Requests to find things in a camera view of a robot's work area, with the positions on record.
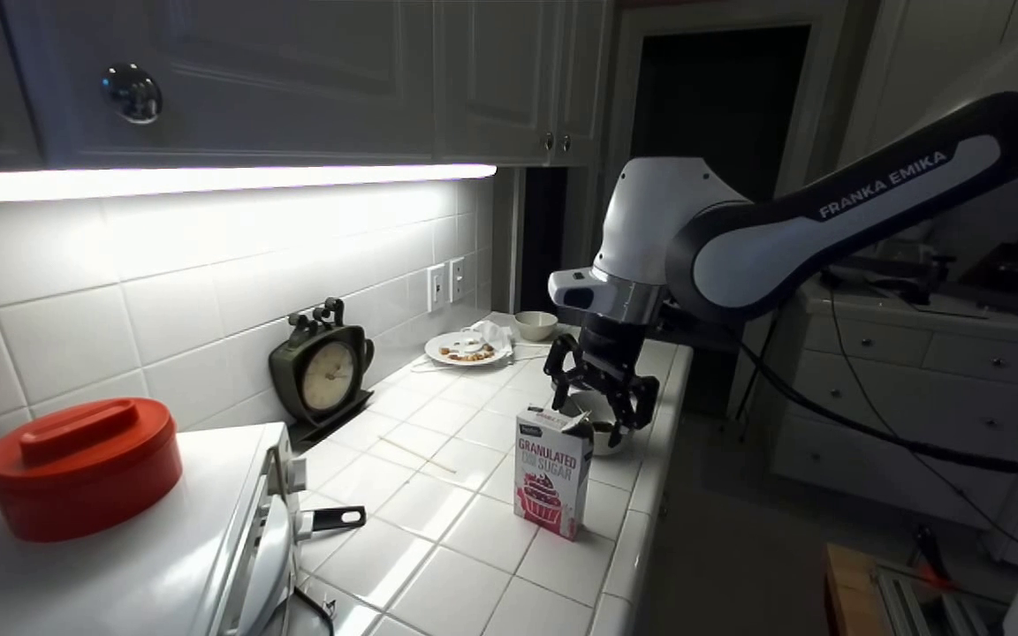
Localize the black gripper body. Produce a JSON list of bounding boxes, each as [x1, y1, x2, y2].
[[575, 316, 658, 381]]

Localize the white pink carton box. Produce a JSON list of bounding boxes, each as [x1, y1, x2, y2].
[[512, 402, 598, 545]]

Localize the large beige bowl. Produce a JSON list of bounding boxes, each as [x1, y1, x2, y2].
[[512, 309, 560, 347]]

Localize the white cloth napkin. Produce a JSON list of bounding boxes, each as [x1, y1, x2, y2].
[[458, 316, 522, 356]]

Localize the brown food pieces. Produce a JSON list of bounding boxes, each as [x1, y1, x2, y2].
[[450, 336, 498, 366]]

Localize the white plate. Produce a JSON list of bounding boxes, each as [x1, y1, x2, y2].
[[419, 328, 519, 373]]

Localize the dark retro table clock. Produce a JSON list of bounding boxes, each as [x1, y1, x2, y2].
[[264, 294, 378, 442]]

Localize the black kitchen utensil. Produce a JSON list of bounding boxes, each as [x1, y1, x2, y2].
[[292, 502, 366, 542]]

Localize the white lower cabinets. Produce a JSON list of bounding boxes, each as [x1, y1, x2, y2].
[[767, 287, 1018, 560]]

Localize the white cabinets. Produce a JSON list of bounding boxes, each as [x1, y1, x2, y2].
[[0, 0, 610, 170], [767, 287, 1018, 560]]

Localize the light wooden board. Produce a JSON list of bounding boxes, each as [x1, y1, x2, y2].
[[823, 542, 892, 636]]

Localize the under-cabinet light bar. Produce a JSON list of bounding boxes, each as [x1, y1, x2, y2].
[[0, 158, 502, 207]]

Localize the white upper cabinets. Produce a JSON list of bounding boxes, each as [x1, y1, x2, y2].
[[0, 0, 610, 170]]

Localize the white toaster oven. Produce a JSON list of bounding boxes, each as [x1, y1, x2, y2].
[[0, 420, 307, 636]]

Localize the red round lidded container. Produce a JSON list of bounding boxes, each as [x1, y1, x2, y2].
[[0, 397, 186, 545]]

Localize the round metal cabinet knob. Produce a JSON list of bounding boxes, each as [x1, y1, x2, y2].
[[100, 59, 166, 127]]

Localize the white wall power outlet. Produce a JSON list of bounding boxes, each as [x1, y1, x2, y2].
[[419, 262, 452, 316]]

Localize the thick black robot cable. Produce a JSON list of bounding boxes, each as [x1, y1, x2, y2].
[[732, 331, 1018, 482]]

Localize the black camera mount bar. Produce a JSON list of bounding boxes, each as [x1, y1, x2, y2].
[[820, 227, 1018, 310]]

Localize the black appliance cord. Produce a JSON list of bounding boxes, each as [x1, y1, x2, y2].
[[289, 580, 339, 636]]

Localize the aluminium frame rails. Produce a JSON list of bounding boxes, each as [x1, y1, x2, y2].
[[874, 560, 1015, 636]]

